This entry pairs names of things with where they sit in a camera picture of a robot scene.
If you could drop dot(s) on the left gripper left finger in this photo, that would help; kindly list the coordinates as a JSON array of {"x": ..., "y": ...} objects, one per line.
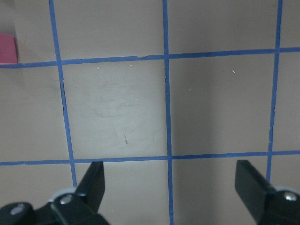
[{"x": 81, "y": 206}]

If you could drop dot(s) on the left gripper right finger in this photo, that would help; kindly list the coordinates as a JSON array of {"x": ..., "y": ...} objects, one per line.
[{"x": 266, "y": 203}]

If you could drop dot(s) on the pink foam cube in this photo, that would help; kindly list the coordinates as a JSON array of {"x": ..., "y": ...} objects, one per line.
[{"x": 8, "y": 53}]

